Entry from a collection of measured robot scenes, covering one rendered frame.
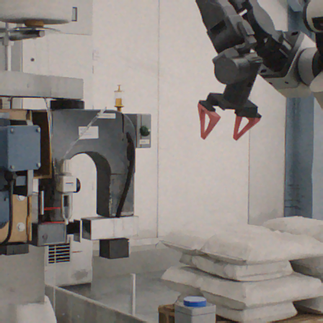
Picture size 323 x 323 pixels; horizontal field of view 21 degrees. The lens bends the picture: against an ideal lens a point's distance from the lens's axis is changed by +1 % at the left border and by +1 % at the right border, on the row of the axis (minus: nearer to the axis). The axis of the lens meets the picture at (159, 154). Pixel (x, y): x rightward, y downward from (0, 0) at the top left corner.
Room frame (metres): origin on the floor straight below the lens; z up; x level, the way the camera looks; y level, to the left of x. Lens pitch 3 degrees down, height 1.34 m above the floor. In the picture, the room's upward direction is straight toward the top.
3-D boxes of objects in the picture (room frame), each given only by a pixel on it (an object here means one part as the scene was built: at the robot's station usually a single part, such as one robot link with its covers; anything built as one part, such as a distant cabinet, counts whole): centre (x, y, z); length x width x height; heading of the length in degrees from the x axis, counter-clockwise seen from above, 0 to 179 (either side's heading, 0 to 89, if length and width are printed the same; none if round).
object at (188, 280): (5.23, -0.38, 0.32); 0.67 x 0.42 x 0.14; 128
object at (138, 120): (2.24, 0.06, 1.29); 0.08 x 0.05 x 0.09; 35
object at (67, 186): (2.04, 0.22, 1.14); 0.05 x 0.04 x 0.16; 125
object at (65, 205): (2.03, 0.22, 1.11); 0.03 x 0.03 x 0.06
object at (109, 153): (2.25, 0.24, 1.21); 0.30 x 0.25 x 0.30; 35
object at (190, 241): (5.23, -0.37, 0.56); 0.66 x 0.43 x 0.15; 122
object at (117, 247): (2.20, 0.10, 0.98); 0.09 x 0.05 x 0.05; 125
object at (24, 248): (2.03, 0.34, 1.01); 0.06 x 0.04 x 0.02; 125
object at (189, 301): (2.18, -0.09, 0.84); 0.06 x 0.06 x 0.02
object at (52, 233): (2.07, 0.27, 1.04); 0.08 x 0.06 x 0.05; 125
